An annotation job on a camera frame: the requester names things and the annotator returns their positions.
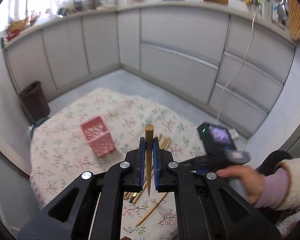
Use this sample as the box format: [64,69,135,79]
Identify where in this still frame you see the wooden chopstick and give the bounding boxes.
[136,192,168,226]
[145,124,154,195]

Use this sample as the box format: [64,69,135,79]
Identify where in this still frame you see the white fleece sleeve forearm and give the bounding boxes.
[254,151,300,210]

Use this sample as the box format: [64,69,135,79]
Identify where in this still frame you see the grey kitchen cabinets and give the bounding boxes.
[1,2,296,138]

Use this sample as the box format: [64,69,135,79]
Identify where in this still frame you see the person's right hand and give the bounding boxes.
[217,165,264,205]

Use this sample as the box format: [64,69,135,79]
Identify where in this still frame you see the loose wooden chopstick on cloth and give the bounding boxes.
[136,192,168,226]

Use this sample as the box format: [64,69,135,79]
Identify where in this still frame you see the bundle of wooden chopsticks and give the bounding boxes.
[123,132,173,204]

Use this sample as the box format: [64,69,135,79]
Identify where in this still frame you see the red perforated utensil holder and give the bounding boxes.
[81,115,115,158]

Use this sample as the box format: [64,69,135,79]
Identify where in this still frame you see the floral tablecloth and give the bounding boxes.
[30,88,205,239]

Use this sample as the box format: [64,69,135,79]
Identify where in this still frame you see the dark brown trash bin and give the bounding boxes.
[19,81,50,123]

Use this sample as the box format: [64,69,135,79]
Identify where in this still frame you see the wicker basket on counter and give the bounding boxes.
[6,18,28,33]

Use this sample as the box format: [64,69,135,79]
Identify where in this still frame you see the white power cable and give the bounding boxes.
[216,11,257,122]

